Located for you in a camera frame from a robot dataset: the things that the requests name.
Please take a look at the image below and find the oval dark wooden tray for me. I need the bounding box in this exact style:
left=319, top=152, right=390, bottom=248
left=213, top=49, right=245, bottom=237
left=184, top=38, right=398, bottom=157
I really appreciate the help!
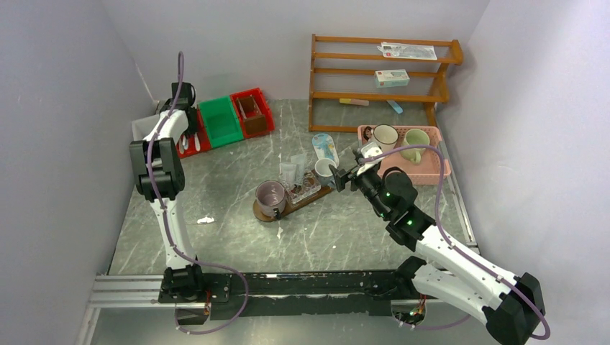
left=252, top=186, right=334, bottom=222

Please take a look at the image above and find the grey-blue mug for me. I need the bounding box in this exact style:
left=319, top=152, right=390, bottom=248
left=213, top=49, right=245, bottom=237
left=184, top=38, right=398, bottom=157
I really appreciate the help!
left=314, top=158, right=337, bottom=188

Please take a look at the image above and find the white plastic bin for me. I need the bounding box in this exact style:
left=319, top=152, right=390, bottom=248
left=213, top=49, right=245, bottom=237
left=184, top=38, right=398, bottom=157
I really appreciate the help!
left=131, top=114, right=160, bottom=141

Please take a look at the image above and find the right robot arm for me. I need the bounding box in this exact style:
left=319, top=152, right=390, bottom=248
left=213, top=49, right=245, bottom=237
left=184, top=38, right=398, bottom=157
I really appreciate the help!
left=329, top=145, right=551, bottom=344

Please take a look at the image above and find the toothpaste tube black cap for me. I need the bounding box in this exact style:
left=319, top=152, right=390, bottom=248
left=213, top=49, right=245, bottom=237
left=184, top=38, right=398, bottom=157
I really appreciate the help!
left=291, top=153, right=307, bottom=185

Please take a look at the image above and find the purple mug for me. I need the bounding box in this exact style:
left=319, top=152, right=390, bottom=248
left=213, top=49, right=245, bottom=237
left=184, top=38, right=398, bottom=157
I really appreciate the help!
left=255, top=180, right=286, bottom=220

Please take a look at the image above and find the pink plastic basket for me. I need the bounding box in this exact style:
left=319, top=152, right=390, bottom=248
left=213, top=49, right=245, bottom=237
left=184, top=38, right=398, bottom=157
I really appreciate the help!
left=378, top=126, right=442, bottom=185

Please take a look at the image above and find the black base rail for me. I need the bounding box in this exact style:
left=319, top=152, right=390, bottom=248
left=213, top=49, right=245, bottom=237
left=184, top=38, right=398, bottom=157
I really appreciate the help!
left=157, top=269, right=422, bottom=324

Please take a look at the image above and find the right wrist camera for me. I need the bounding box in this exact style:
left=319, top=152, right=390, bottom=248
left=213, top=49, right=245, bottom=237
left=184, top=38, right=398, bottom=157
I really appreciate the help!
left=358, top=142, right=383, bottom=165

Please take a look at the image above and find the cream toothbrush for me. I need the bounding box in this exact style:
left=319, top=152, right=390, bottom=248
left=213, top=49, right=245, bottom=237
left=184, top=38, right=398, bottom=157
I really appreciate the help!
left=193, top=134, right=200, bottom=151

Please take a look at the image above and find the toothpaste tube red cap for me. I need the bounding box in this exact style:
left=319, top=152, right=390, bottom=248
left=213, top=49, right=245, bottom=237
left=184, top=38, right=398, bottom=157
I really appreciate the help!
left=279, top=162, right=299, bottom=190

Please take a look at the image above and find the small white box on shelf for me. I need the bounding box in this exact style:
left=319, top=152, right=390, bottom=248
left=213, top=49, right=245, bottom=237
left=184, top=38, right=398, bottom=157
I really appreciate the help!
left=374, top=69, right=410, bottom=88

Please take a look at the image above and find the wooden shelf rack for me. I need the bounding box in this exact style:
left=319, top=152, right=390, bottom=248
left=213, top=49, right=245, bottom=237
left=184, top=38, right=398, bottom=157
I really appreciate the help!
left=308, top=34, right=464, bottom=133

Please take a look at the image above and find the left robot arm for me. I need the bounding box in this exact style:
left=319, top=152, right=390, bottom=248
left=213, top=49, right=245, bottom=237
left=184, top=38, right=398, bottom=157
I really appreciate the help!
left=129, top=83, right=206, bottom=303

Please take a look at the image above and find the plastic packet on top shelf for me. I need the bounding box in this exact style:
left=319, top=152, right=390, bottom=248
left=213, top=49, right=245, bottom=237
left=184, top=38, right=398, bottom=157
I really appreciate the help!
left=377, top=42, right=437, bottom=60

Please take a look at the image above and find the yellow pink marker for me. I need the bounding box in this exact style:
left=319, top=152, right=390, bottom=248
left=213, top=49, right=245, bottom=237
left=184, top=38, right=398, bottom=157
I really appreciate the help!
left=339, top=98, right=370, bottom=106

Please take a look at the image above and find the red bin with holder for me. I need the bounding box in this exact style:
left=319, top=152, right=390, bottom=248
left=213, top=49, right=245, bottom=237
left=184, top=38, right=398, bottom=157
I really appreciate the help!
left=229, top=88, right=275, bottom=139

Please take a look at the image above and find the white enamel mug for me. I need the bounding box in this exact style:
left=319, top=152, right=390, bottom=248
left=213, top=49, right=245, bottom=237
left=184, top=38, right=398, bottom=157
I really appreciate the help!
left=371, top=124, right=399, bottom=153

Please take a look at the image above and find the pale green mug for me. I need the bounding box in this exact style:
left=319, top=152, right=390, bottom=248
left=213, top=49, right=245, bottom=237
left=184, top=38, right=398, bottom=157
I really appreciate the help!
left=400, top=129, right=430, bottom=165

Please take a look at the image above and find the green plastic bin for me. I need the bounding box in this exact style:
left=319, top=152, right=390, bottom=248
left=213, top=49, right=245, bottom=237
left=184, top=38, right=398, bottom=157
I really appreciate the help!
left=199, top=96, right=244, bottom=149

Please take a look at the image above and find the red bin with toothbrushes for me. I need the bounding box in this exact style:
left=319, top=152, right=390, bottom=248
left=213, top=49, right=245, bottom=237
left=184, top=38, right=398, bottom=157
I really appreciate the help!
left=176, top=109, right=211, bottom=159

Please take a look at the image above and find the purple cable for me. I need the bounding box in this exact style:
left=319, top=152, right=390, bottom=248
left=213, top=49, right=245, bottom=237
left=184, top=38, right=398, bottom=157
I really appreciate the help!
left=145, top=51, right=251, bottom=336
left=360, top=144, right=551, bottom=342

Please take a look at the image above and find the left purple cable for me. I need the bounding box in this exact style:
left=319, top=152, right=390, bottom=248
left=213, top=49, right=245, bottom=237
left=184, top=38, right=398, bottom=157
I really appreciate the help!
left=145, top=51, right=251, bottom=336

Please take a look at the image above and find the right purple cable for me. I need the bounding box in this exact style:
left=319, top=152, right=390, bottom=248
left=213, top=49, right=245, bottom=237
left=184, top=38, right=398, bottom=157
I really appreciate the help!
left=360, top=144, right=551, bottom=342

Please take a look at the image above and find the brown wooden block holder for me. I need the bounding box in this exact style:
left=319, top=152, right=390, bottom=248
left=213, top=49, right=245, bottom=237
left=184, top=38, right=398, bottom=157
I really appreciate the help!
left=237, top=96, right=268, bottom=136

